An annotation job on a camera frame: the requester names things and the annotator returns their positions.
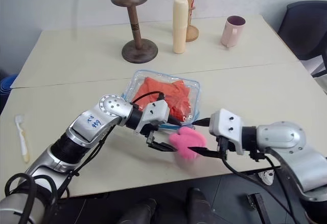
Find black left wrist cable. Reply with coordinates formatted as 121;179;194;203
130;91;167;107

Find black flat bar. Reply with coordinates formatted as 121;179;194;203
246;193;271;224

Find white shoe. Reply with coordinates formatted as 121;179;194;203
258;169;275;185

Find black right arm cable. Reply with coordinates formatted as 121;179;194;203
220;142;307;224

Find blue bin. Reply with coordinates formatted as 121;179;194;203
0;74;18;115

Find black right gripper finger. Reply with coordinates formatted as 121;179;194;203
192;118;212;127
188;146;221;159

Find dark wooden hat stand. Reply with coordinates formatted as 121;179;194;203
110;0;158;64

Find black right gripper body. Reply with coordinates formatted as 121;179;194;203
216;136;238;159

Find cream cylindrical bottle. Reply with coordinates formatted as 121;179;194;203
172;0;189;54

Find dark rounded shape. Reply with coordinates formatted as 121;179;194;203
188;187;221;224
116;197;158;224

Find clear plastic zip pouch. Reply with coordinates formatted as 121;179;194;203
120;69;201;133

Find pink mug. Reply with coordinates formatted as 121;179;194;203
220;15;246;48

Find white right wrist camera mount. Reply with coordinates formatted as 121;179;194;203
208;108;252;156

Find thick black looped cable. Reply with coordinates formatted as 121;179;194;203
4;172;60;224

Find orange cloth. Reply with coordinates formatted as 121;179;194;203
132;77;193;122

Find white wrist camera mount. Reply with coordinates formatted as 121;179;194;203
208;108;252;156
134;99;171;135

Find white toothbrush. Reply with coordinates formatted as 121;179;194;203
14;114;30;163

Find black office chair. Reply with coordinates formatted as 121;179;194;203
277;1;327;78

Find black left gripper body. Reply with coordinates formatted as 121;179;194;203
145;124;164;149

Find pink fluffy cloth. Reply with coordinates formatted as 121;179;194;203
169;127;206;160

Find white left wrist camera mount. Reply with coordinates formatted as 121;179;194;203
134;99;171;135

